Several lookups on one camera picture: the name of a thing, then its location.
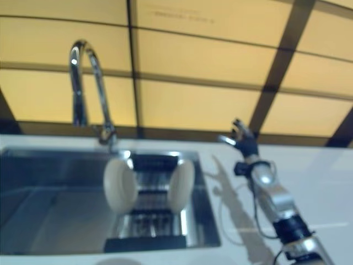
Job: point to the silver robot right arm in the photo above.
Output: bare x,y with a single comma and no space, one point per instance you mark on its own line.
281,198

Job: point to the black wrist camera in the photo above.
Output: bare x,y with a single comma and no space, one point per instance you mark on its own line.
241,169

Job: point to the black steel sink drying rack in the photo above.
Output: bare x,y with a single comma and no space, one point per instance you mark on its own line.
153,215

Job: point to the chrome gooseneck faucet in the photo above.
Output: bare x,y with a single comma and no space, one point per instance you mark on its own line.
78,82

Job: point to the stainless steel sink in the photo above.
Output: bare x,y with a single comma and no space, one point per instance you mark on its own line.
55,198

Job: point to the cream round plate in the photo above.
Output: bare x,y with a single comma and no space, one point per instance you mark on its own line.
118,185
180,185

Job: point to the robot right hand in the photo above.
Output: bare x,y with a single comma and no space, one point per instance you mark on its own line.
248,145

